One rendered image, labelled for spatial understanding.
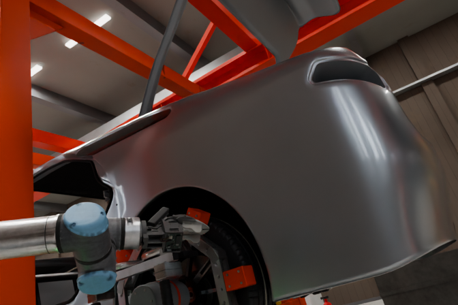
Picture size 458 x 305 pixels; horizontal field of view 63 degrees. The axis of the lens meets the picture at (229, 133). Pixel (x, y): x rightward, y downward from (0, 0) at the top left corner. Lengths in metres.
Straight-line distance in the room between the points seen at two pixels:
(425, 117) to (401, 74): 1.46
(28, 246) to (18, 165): 0.96
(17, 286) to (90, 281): 0.76
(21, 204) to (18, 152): 0.25
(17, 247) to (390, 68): 11.58
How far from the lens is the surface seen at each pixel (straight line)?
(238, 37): 4.00
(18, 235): 0.96
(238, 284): 1.42
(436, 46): 12.20
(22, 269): 1.76
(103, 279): 1.01
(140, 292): 1.51
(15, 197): 1.82
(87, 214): 0.92
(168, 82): 3.28
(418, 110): 11.51
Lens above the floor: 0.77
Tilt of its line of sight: 24 degrees up
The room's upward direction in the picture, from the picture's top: 15 degrees counter-clockwise
